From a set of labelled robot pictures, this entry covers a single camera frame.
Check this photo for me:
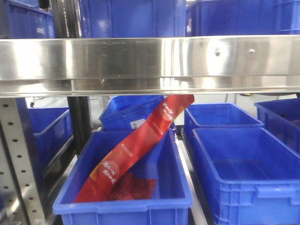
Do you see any blue crate left shelf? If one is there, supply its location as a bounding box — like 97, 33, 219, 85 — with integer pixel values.
29, 107, 73, 168

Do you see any perforated steel shelf upright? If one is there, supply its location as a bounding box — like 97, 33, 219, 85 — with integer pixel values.
0, 98, 47, 225

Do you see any blue crate rear centre tilted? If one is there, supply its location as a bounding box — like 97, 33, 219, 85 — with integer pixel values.
99, 95, 165, 131

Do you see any blue crate rear right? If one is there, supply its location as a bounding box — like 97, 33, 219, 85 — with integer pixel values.
183, 103, 265, 135

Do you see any red snack package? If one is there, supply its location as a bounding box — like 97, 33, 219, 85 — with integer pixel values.
75, 94, 195, 203

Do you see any blue crate with red package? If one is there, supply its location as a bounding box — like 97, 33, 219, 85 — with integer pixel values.
52, 130, 193, 225

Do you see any blue crate upper centre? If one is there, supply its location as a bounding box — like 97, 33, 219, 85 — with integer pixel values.
79, 0, 186, 38

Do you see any blue crate upper right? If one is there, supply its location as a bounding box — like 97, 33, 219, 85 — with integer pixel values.
186, 0, 300, 37

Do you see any blue crate front right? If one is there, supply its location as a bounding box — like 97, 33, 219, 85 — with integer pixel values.
192, 128, 300, 225

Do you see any blue crate far right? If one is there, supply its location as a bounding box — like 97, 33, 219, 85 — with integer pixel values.
254, 98, 300, 153

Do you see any blue crate upper left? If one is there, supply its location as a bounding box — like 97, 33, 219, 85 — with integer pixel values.
4, 0, 56, 39

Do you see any stainless steel shelf rail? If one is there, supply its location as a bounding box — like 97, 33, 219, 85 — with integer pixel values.
0, 35, 300, 98

